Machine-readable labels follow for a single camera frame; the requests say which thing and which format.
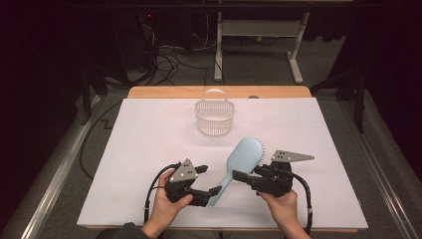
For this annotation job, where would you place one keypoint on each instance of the yellow-green ball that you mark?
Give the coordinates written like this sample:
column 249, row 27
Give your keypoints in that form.
column 258, row 39

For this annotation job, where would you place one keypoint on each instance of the black metal stand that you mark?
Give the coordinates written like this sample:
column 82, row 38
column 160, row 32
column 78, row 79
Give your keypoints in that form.
column 88, row 93
column 359, row 99

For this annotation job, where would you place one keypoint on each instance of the person's left hand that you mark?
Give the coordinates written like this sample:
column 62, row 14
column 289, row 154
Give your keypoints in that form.
column 166, row 209

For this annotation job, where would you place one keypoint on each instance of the light blue hairbrush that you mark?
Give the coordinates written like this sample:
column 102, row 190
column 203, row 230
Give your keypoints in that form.
column 244, row 156

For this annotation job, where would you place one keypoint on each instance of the black computer case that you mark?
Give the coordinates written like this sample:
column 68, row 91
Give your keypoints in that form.
column 146, row 33

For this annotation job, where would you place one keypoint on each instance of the white metal desk frame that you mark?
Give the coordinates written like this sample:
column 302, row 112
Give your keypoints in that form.
column 262, row 28

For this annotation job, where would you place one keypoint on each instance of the aluminium floor rail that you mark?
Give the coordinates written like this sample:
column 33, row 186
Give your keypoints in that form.
column 381, row 179
column 49, row 186

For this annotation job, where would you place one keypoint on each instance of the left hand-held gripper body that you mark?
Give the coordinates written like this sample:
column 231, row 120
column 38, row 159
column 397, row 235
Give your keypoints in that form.
column 182, row 189

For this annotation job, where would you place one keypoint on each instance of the grey table grommet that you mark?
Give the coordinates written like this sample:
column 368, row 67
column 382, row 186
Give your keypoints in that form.
column 253, row 97

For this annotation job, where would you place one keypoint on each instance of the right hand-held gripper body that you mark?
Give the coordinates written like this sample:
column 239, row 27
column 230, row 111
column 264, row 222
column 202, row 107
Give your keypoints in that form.
column 275, row 181

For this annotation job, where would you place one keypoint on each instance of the white plastic basket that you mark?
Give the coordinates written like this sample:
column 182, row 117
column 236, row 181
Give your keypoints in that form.
column 214, row 127

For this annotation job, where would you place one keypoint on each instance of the person's right hand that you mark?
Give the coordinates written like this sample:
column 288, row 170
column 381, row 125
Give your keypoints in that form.
column 282, row 209

